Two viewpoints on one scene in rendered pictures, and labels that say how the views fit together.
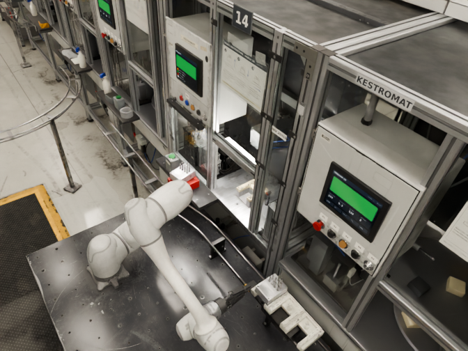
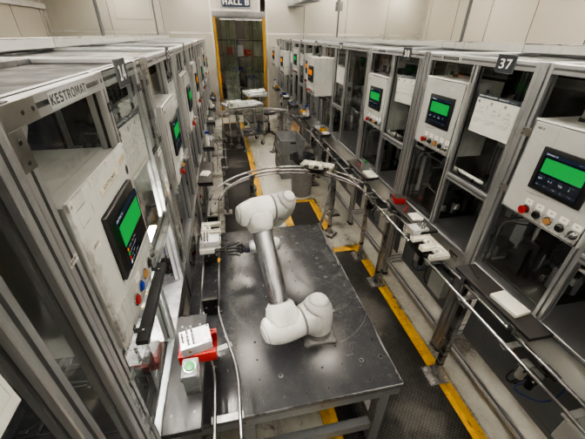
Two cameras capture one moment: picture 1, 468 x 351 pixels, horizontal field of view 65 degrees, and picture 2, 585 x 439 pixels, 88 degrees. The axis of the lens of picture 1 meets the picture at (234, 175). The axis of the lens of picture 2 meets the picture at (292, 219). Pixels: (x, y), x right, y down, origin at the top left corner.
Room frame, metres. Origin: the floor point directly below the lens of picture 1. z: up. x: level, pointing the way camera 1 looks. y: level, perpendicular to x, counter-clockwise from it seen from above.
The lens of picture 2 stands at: (2.21, 1.07, 2.12)
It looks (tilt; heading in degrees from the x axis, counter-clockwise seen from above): 31 degrees down; 208
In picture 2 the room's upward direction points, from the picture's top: 1 degrees clockwise
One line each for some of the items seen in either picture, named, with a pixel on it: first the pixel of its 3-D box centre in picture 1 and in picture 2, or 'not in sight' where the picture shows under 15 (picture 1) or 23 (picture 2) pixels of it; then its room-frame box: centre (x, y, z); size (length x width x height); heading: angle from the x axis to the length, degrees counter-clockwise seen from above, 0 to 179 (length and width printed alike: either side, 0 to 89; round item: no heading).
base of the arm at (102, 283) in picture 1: (108, 271); (315, 326); (1.12, 0.65, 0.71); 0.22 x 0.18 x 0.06; 40
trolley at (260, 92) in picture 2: not in sight; (256, 109); (-4.48, -3.61, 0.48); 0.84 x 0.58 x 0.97; 48
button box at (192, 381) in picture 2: (173, 163); (189, 375); (1.78, 0.40, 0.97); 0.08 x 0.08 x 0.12; 40
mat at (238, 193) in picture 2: not in sight; (238, 158); (-2.39, -2.64, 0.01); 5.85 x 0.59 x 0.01; 40
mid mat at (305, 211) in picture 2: not in sight; (304, 216); (-1.00, -0.47, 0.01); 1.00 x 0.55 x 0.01; 40
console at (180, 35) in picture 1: (205, 68); (82, 244); (1.87, 0.20, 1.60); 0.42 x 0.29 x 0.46; 40
